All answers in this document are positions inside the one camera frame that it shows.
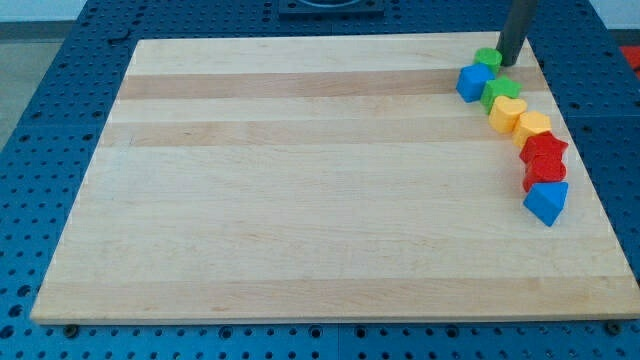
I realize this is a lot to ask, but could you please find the green circle block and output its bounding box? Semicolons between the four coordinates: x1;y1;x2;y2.
473;47;503;75

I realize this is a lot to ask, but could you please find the light wooden board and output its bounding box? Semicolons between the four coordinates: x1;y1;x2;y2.
31;32;639;325

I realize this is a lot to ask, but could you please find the blue cube block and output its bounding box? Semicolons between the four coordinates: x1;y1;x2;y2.
456;63;495;103

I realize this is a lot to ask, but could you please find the yellow heart block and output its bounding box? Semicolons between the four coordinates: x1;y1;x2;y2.
488;95;528;134

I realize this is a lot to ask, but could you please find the green star block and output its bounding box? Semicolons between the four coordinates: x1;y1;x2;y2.
480;76;522;114

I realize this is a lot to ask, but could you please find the red round block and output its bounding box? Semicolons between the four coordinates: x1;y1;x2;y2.
522;156;567;192

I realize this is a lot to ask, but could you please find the yellow hexagon block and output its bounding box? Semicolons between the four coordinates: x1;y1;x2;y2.
512;111;551;148

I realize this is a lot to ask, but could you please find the red star block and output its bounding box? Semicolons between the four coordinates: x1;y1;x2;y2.
519;131;569;164

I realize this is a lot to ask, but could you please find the blue triangle block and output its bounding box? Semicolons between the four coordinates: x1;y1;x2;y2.
523;182;569;227

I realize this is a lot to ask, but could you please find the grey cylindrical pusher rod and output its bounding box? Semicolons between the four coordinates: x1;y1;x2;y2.
496;0;539;67

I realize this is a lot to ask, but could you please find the red object at edge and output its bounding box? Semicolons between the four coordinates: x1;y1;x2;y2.
620;45;640;78

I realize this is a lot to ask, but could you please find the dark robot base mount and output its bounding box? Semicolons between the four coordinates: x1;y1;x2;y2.
278;0;385;19

